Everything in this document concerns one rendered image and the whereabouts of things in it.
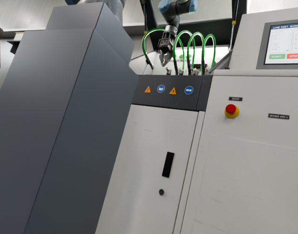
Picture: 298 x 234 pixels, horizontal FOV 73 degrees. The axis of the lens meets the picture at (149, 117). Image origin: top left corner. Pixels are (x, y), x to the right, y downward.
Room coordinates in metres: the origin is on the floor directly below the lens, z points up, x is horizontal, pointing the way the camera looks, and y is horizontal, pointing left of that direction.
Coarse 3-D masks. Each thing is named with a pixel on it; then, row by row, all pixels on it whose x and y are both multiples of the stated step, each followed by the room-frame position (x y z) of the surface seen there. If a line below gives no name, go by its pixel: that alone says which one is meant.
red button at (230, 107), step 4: (228, 104) 0.70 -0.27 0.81; (232, 104) 0.70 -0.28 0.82; (228, 108) 0.70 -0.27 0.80; (232, 108) 0.69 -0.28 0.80; (236, 108) 0.72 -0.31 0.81; (228, 112) 0.70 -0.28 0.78; (232, 112) 0.70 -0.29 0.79; (236, 112) 0.72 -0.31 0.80; (228, 116) 0.73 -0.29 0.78; (232, 116) 0.73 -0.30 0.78; (236, 116) 0.72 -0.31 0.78
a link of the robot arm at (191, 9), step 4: (180, 0) 0.93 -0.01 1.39; (184, 0) 0.93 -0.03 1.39; (188, 0) 0.93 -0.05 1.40; (192, 0) 0.94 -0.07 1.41; (196, 0) 0.95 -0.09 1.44; (176, 4) 0.99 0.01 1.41; (180, 4) 0.96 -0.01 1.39; (184, 4) 0.95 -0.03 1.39; (188, 4) 0.95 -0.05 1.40; (192, 4) 0.94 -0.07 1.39; (196, 4) 0.96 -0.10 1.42; (176, 8) 0.99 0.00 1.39; (180, 8) 0.98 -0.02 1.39; (184, 8) 0.97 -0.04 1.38; (188, 8) 0.96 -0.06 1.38; (192, 8) 0.96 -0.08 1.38; (196, 8) 0.97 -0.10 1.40; (176, 12) 1.01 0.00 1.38; (180, 12) 1.00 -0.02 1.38; (184, 12) 0.99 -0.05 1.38; (188, 12) 0.99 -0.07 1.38; (192, 12) 0.98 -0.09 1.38
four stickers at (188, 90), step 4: (148, 88) 0.94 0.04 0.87; (160, 88) 0.90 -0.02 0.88; (164, 88) 0.89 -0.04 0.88; (172, 88) 0.87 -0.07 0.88; (176, 88) 0.86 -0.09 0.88; (188, 88) 0.83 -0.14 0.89; (192, 88) 0.82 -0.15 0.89; (144, 92) 0.94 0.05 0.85; (148, 92) 0.93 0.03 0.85; (160, 92) 0.90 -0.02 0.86; (172, 92) 0.87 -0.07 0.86; (176, 92) 0.86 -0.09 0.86; (184, 92) 0.84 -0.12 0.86; (188, 92) 0.83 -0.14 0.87; (192, 92) 0.82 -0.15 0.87
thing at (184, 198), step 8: (200, 112) 0.79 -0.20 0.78; (200, 120) 0.79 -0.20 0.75; (200, 128) 0.79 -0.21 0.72; (200, 136) 0.79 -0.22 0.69; (192, 144) 0.79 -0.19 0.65; (192, 152) 0.79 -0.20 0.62; (192, 160) 0.79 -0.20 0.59; (192, 168) 0.78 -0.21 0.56; (184, 184) 0.79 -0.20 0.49; (184, 192) 0.79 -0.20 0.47; (184, 200) 0.79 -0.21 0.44; (184, 208) 0.78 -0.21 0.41; (176, 224) 0.79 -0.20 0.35; (176, 232) 0.79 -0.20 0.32
